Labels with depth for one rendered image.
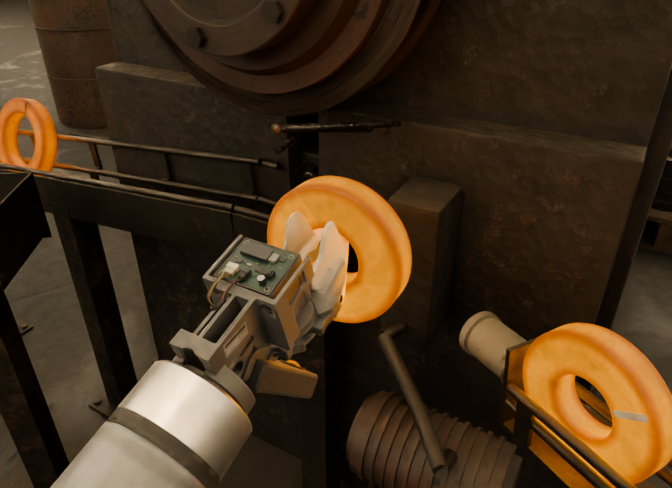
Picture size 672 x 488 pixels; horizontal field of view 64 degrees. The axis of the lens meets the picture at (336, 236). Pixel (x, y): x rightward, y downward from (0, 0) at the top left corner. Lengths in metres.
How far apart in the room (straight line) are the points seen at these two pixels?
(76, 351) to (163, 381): 1.44
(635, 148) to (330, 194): 0.42
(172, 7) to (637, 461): 0.69
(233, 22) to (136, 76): 0.46
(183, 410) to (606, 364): 0.37
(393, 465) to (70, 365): 1.21
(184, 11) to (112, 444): 0.51
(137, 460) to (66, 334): 1.54
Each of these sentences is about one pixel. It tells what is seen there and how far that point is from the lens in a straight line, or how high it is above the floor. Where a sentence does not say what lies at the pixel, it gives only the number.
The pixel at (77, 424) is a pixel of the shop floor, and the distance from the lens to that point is 1.61.
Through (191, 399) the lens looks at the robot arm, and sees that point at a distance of 0.39.
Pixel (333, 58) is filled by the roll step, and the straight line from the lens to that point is 0.69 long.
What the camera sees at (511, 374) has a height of 0.69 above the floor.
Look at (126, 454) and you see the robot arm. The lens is 0.39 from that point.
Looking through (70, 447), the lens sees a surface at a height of 0.01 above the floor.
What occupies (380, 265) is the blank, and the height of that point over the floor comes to 0.84.
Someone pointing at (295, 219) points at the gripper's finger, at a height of 0.88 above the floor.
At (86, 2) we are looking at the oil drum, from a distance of 3.56.
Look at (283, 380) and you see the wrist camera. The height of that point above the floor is 0.78.
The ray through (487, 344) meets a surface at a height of 0.68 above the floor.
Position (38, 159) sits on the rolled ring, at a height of 0.67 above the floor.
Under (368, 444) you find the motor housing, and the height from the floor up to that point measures 0.51.
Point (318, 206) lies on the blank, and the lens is 0.52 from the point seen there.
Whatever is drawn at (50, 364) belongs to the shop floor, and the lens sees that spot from 1.82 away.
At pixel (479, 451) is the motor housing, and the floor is 0.53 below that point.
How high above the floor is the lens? 1.12
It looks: 30 degrees down
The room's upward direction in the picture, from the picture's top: straight up
